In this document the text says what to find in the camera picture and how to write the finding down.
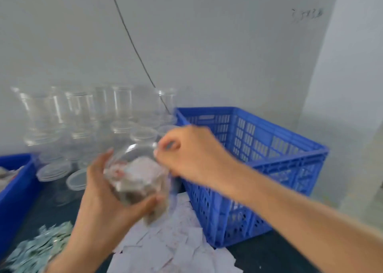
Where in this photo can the person's right hand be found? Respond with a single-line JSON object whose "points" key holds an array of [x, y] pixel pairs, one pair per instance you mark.
{"points": [[203, 159]]}

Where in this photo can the person's left hand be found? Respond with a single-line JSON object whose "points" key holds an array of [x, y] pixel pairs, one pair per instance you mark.
{"points": [[95, 216]]}

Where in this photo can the person's right thumb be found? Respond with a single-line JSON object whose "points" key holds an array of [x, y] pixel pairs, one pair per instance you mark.
{"points": [[167, 150]]}

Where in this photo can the person's left thumb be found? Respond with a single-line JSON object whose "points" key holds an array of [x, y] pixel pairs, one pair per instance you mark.
{"points": [[146, 206]]}

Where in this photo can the clear plastic jar with filling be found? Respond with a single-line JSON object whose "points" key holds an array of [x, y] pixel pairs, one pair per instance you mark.
{"points": [[140, 189]]}

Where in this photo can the person's left forearm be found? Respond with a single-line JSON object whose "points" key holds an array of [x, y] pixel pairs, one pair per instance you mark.
{"points": [[77, 260]]}

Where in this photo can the person's right forearm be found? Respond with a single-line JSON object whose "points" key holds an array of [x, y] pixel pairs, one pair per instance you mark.
{"points": [[305, 228]]}

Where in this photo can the white paper slip in jar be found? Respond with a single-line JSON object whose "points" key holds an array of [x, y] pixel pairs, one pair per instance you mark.
{"points": [[143, 169]]}

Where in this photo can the pile of white paper slips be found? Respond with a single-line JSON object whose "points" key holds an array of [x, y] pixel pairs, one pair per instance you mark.
{"points": [[167, 245]]}

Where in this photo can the group of empty clear jars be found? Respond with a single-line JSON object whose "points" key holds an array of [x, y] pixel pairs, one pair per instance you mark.
{"points": [[74, 117]]}

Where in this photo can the blue slotted plastic crate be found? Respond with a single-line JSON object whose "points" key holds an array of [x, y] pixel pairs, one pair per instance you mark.
{"points": [[269, 159]]}

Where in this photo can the pile of pale green packets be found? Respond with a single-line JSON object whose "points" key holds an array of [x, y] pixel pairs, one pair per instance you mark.
{"points": [[39, 248]]}

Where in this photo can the blue plastic bin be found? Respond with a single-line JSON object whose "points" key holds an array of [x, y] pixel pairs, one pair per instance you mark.
{"points": [[15, 198]]}

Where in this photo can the white crumpled material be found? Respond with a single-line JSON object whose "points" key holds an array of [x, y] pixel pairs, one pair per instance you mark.
{"points": [[7, 175]]}

